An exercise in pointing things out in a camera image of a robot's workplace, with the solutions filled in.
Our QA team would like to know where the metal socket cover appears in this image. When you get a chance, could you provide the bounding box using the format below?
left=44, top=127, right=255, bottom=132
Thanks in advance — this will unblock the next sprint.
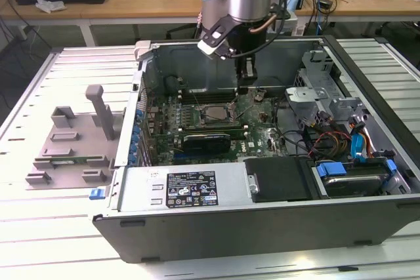
left=228, top=98, right=240, bottom=121

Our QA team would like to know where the silver CPU chip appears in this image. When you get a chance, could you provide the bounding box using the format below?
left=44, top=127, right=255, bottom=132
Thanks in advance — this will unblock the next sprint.
left=205, top=106, right=230, bottom=121

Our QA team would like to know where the CPU socket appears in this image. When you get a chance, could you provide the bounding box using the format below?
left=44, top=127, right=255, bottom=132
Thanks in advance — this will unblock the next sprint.
left=195, top=101, right=239, bottom=127

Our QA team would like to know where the black RAM slot bank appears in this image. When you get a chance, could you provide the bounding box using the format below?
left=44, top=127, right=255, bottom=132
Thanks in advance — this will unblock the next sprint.
left=181, top=88, right=240, bottom=104
left=179, top=122, right=249, bottom=140

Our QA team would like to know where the metal drive cage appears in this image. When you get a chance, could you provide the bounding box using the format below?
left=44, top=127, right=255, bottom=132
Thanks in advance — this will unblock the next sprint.
left=283, top=49, right=366, bottom=130

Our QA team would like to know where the green motherboard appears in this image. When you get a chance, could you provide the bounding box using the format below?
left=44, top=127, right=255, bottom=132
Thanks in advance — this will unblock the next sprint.
left=146, top=88, right=286, bottom=165

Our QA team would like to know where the pale grey case latch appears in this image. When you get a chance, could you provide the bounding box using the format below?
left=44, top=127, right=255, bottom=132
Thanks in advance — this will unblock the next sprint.
left=134, top=39, right=154, bottom=63

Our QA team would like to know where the black graphics card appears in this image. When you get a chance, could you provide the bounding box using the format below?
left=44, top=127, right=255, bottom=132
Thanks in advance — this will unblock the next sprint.
left=182, top=132, right=232, bottom=155

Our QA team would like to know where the black drive bay cover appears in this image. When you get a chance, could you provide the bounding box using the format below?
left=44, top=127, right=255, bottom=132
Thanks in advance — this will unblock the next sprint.
left=244, top=157, right=316, bottom=203

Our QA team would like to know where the wooden desk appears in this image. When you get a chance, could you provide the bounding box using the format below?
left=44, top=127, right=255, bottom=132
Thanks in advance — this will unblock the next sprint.
left=0, top=0, right=420, bottom=48

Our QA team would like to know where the hard disk in blue carrier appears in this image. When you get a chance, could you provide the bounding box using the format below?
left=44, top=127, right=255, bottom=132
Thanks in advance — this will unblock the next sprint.
left=314, top=158, right=398, bottom=199

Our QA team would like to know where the silver power supply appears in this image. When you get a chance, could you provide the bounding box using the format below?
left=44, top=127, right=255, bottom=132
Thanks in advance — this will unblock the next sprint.
left=116, top=161, right=252, bottom=212

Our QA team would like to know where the open grey PC case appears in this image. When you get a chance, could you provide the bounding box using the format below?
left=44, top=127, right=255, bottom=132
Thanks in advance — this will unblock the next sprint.
left=93, top=34, right=420, bottom=264

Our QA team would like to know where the grey parts rack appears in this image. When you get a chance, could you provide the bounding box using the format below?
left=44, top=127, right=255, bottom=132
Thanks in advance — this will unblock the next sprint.
left=25, top=85, right=127, bottom=191

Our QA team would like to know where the crumpled white plastic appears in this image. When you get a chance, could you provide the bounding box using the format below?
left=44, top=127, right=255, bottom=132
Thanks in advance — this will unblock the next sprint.
left=34, top=0, right=67, bottom=14

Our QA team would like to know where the green RAM stick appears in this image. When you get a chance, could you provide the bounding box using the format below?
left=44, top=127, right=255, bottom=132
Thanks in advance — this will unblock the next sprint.
left=49, top=157, right=89, bottom=165

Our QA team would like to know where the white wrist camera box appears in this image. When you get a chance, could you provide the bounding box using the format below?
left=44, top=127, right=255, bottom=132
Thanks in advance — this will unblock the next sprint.
left=196, top=14, right=238, bottom=61

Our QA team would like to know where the red yellow black wire bundle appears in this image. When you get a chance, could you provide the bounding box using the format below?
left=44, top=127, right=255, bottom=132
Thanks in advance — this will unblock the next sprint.
left=307, top=128, right=352, bottom=160

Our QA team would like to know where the blue flat wire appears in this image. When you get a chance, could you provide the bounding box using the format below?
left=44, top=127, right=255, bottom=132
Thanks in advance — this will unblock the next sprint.
left=350, top=128, right=368, bottom=163

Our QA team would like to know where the orange flat wire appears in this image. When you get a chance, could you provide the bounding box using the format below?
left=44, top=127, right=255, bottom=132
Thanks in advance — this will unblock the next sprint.
left=365, top=130, right=375, bottom=160

